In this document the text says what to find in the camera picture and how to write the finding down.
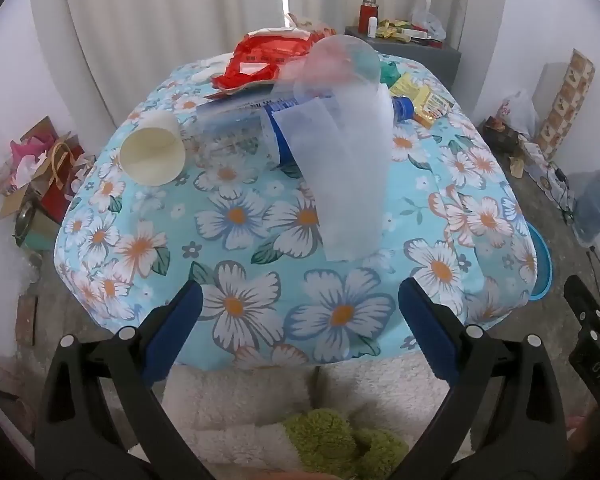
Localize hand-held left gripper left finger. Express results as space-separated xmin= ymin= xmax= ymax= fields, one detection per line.
xmin=34 ymin=280 xmax=216 ymax=480

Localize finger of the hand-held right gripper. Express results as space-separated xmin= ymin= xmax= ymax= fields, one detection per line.
xmin=563 ymin=275 xmax=600 ymax=342

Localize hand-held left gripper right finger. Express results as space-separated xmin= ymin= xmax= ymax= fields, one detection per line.
xmin=397 ymin=277 xmax=568 ymax=480

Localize clear plastic bottle blue label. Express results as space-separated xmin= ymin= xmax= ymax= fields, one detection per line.
xmin=195 ymin=94 xmax=427 ymax=168

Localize red and white paper bag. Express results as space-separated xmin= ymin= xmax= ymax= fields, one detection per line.
xmin=211 ymin=27 xmax=322 ymax=92

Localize blue floral tablecloth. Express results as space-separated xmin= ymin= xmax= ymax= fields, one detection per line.
xmin=54 ymin=52 xmax=538 ymax=372

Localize blue water jug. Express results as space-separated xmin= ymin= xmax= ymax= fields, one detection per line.
xmin=570 ymin=170 xmax=600 ymax=247

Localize green fluffy fabric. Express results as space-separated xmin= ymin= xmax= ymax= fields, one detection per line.
xmin=285 ymin=409 xmax=409 ymax=480

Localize brown cardboard piece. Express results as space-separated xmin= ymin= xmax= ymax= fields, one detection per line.
xmin=17 ymin=294 xmax=39 ymax=347

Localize cream paper cup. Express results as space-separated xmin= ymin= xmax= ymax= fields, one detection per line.
xmin=120 ymin=111 xmax=186 ymax=186

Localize red gift bag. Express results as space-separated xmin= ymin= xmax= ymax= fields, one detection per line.
xmin=40 ymin=139 xmax=88 ymax=226

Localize gift bags on floor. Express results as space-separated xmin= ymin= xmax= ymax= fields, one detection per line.
xmin=0 ymin=116 xmax=88 ymax=252

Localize clear plastic cup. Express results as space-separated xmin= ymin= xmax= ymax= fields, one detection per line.
xmin=271 ymin=34 xmax=394 ymax=263

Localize dark brown handbag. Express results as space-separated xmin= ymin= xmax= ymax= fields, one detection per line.
xmin=480 ymin=116 xmax=524 ymax=158

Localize patterned paper roll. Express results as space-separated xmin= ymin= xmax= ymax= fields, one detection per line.
xmin=537 ymin=49 xmax=596 ymax=158

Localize white plastic bag red print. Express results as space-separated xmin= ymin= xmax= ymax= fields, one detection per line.
xmin=500 ymin=90 xmax=537 ymax=137

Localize yellow and orange snack packet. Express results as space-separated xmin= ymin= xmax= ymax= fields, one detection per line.
xmin=411 ymin=85 xmax=452 ymax=127

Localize pink tissue paper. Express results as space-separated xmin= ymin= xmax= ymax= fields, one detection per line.
xmin=10 ymin=139 xmax=47 ymax=162

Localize teal crumpled plastic bag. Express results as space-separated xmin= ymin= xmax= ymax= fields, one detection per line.
xmin=379 ymin=60 xmax=404 ymax=87

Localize grey cabinet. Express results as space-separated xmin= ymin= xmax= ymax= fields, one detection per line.
xmin=345 ymin=25 xmax=463 ymax=87

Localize red thermos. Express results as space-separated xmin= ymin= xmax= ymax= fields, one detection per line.
xmin=358 ymin=0 xmax=379 ymax=38

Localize black cable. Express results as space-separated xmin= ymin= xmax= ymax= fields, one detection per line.
xmin=549 ymin=160 xmax=577 ymax=227

